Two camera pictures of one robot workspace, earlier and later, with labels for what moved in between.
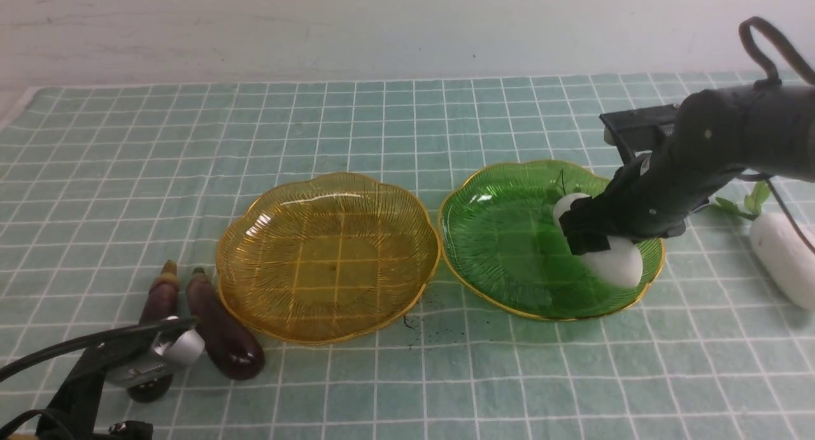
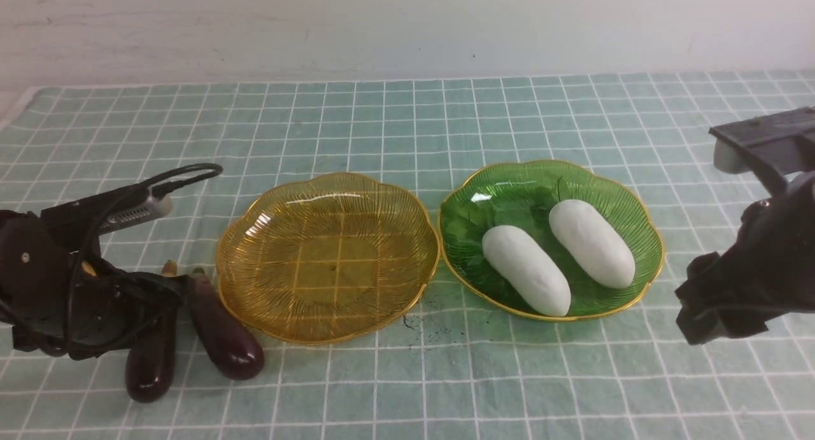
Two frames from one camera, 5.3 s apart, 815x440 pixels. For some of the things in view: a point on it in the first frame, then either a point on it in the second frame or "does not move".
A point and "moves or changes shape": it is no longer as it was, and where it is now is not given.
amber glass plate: (327, 259) does not move
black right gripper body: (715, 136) -> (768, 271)
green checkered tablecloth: (100, 184) does not move
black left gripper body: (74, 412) -> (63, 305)
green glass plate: (503, 248) does not move
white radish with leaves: (785, 253) moves or changes shape
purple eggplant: (228, 340) does not move
